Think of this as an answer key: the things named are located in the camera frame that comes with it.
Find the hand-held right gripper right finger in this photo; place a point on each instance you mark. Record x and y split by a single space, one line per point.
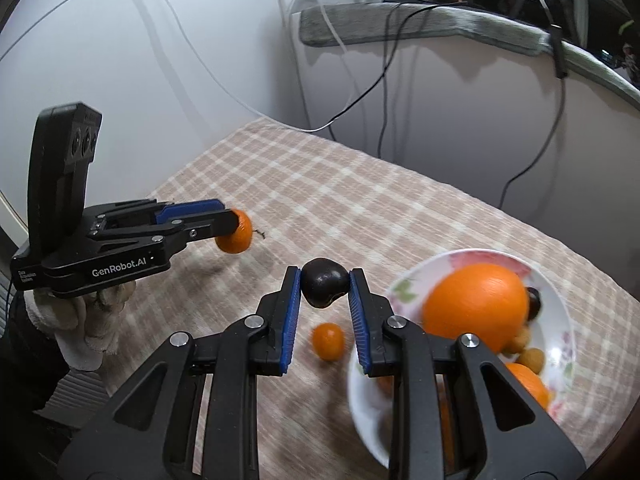
359 325

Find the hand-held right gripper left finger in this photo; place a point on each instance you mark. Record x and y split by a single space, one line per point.
290 320

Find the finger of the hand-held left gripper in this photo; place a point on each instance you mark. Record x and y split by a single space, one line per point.
190 209
210 225

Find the kumquat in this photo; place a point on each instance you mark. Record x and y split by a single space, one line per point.
328 342
240 240
386 385

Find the green olive fruit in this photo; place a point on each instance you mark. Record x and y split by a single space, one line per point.
531 360
517 342

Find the rough-skinned large orange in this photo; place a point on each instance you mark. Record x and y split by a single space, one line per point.
527 385

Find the white floral plate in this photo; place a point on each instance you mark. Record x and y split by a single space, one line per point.
552 310

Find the person's left forearm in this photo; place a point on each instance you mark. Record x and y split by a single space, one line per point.
25 360

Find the person's left hand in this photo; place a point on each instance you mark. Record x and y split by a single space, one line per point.
90 330

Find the beige checked tablecloth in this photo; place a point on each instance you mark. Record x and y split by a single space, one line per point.
375 210

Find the smooth large orange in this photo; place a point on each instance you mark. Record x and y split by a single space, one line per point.
475 305

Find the grey stone windowsill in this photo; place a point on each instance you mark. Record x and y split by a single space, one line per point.
475 20

